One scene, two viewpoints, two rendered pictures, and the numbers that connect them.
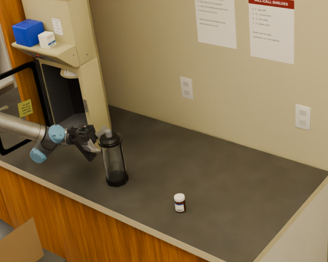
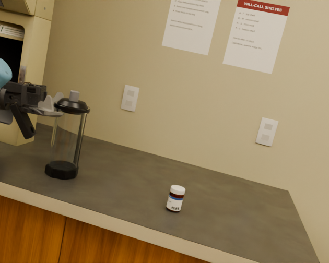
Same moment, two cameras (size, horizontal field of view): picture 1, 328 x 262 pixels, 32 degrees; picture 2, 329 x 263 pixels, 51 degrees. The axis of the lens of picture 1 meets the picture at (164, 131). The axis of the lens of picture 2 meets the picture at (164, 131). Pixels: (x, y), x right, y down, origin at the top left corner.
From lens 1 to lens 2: 1.67 m
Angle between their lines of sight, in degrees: 36
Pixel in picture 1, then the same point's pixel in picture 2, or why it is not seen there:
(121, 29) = (61, 27)
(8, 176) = not seen: outside the picture
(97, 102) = (35, 78)
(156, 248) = not seen: outside the picture
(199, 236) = (225, 240)
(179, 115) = (109, 131)
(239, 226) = (261, 230)
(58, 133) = (3, 69)
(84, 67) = (37, 22)
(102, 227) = (27, 242)
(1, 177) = not seen: outside the picture
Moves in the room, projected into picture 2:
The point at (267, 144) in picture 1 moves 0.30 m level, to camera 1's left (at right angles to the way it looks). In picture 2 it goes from (215, 163) to (158, 160)
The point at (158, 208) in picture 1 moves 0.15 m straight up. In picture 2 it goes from (141, 206) to (152, 157)
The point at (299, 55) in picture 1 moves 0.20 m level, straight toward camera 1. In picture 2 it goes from (279, 64) to (310, 68)
